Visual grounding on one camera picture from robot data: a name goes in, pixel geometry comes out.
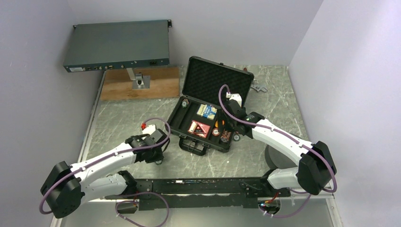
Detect row of poker chips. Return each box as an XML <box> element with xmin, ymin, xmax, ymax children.
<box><xmin>220</xmin><ymin>131</ymin><xmax>233</xmax><ymax>144</ymax></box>

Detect poker chip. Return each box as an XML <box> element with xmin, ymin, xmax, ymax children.
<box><xmin>233</xmin><ymin>134</ymin><xmax>241</xmax><ymax>141</ymax></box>
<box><xmin>212</xmin><ymin>128</ymin><xmax>220</xmax><ymax>136</ymax></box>
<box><xmin>181</xmin><ymin>99</ymin><xmax>189</xmax><ymax>108</ymax></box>

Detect blue playing card deck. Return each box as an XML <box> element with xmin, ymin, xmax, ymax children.
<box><xmin>197</xmin><ymin>104</ymin><xmax>218</xmax><ymax>120</ymax></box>

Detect red playing card deck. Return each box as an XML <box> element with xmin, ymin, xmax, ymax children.
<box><xmin>188</xmin><ymin>120</ymin><xmax>211</xmax><ymax>138</ymax></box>

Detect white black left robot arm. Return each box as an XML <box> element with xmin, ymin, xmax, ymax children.
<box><xmin>39</xmin><ymin>129</ymin><xmax>170</xmax><ymax>218</ymax></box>

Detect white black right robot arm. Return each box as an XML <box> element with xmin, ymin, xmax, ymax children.
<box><xmin>221</xmin><ymin>100</ymin><xmax>338</xmax><ymax>196</ymax></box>

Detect adjustable metal wrench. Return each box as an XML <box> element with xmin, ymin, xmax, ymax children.
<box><xmin>251</xmin><ymin>84</ymin><xmax>268</xmax><ymax>93</ymax></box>

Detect grey foam roll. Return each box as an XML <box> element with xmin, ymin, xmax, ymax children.
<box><xmin>264</xmin><ymin>145</ymin><xmax>297</xmax><ymax>170</ymax></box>

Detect black foam-lined poker case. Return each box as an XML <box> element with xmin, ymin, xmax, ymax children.
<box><xmin>167</xmin><ymin>56</ymin><xmax>254</xmax><ymax>156</ymax></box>

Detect wooden board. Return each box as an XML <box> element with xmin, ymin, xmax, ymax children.
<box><xmin>100</xmin><ymin>66</ymin><xmax>180</xmax><ymax>101</ymax></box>

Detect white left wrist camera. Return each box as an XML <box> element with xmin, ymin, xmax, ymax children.
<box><xmin>141</xmin><ymin>123</ymin><xmax>157</xmax><ymax>135</ymax></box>

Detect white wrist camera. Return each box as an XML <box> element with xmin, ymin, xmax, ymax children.
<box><xmin>141</xmin><ymin>123</ymin><xmax>157</xmax><ymax>135</ymax></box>
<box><xmin>226</xmin><ymin>92</ymin><xmax>242</xmax><ymax>107</ymax></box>

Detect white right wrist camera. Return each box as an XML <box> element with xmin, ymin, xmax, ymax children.
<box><xmin>226</xmin><ymin>92</ymin><xmax>242</xmax><ymax>107</ymax></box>

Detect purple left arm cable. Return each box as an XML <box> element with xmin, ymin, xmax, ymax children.
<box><xmin>39</xmin><ymin>117</ymin><xmax>171</xmax><ymax>227</ymax></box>

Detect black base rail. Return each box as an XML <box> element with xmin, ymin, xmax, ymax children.
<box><xmin>106</xmin><ymin>177</ymin><xmax>291</xmax><ymax>211</ymax></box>

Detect metal stand bracket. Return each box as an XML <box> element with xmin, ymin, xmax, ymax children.
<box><xmin>126</xmin><ymin>68</ymin><xmax>150</xmax><ymax>90</ymax></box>

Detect grey rack network switch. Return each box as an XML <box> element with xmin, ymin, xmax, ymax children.
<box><xmin>63</xmin><ymin>19</ymin><xmax>172</xmax><ymax>72</ymax></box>

